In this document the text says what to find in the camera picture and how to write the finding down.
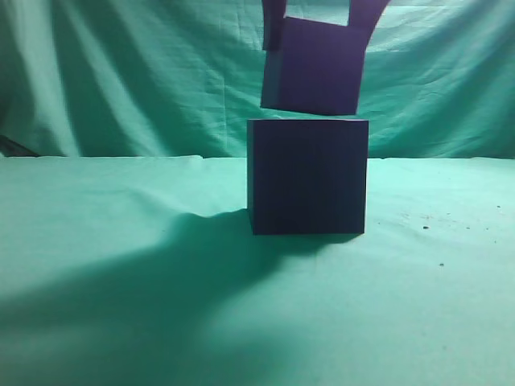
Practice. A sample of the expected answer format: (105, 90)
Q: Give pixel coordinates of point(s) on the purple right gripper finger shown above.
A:
(362, 21)

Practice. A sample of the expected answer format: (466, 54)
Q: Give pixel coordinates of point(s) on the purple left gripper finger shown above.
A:
(274, 12)

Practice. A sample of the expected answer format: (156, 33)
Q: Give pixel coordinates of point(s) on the purple cube block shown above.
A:
(316, 69)

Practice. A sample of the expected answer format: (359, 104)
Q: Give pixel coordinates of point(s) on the dark blue cube groove box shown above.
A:
(307, 176)

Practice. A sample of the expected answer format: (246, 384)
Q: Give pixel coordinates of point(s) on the green cloth backdrop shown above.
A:
(173, 78)

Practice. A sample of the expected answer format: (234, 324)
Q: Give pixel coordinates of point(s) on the green table cloth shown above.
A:
(144, 271)

